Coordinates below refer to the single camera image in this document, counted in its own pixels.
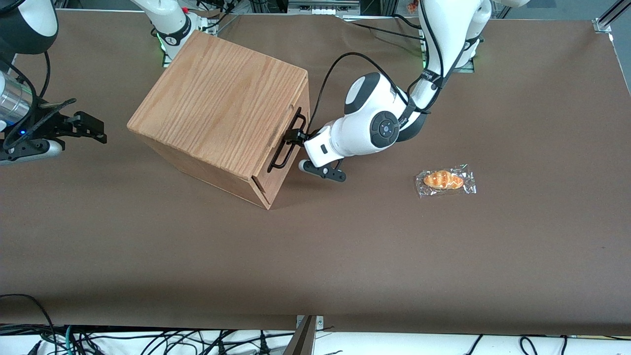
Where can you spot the plastic wrapped bread roll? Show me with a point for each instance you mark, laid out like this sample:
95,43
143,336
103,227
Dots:
443,180

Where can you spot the dark angled mount bar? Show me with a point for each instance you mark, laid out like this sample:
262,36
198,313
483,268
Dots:
300,340

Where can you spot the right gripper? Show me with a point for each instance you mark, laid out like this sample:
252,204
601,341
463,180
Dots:
49,126

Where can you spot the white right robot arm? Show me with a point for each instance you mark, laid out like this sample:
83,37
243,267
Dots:
24,24

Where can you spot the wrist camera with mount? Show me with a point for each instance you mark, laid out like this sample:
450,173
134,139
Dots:
320,171
29,150

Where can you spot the wooden drawer cabinet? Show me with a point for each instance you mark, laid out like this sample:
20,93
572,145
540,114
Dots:
217,98

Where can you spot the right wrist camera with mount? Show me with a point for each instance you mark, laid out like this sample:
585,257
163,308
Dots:
29,150

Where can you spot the brown table cover sheet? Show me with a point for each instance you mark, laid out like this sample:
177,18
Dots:
345,256

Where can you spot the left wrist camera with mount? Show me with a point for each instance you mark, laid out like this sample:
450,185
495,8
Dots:
320,171

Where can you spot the silver table edge bracket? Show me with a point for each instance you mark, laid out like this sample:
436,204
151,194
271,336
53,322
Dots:
319,323

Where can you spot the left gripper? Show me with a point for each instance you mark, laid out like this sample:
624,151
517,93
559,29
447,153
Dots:
306,135

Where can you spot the aluminium frame profile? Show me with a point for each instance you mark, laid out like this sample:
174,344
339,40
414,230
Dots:
611,12

